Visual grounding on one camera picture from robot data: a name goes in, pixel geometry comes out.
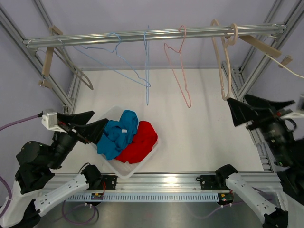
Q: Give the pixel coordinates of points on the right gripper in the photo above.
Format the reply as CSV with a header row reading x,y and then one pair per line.
x,y
275,106

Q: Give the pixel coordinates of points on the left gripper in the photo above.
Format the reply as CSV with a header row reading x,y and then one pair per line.
x,y
86,132

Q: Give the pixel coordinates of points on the blue t shirt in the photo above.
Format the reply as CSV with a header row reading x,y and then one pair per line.
x,y
118,135

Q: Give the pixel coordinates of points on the red t shirt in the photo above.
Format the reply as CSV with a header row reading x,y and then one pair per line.
x,y
142,144

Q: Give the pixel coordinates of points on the pink wire hanger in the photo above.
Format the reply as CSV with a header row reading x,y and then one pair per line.
x,y
180,79

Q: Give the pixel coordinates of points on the blue wire hanger with shirt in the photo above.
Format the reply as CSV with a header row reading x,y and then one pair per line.
x,y
147,65

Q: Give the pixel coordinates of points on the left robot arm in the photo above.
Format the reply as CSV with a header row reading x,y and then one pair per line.
x,y
25,206

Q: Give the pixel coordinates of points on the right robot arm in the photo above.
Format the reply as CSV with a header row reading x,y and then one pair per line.
x,y
277,199

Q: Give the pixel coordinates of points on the wooden hanger left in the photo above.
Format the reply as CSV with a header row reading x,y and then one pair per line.
x,y
60,53

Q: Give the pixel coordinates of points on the wooden hanger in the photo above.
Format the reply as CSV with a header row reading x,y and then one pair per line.
x,y
227,40
60,53
270,52

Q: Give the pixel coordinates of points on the wooden hanger far right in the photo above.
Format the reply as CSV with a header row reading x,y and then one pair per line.
x,y
270,52

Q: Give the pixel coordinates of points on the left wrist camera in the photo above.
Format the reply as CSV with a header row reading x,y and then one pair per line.
x,y
49,120

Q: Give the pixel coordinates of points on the white slotted cable duct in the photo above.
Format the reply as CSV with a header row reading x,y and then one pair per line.
x,y
144,197

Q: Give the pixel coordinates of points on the empty blue wire hanger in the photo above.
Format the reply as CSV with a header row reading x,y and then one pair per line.
x,y
114,53

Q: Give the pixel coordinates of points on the aluminium front rail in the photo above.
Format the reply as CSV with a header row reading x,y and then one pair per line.
x,y
181,182

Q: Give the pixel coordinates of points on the metal hanging rail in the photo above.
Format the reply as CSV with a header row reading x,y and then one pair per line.
x,y
152,35

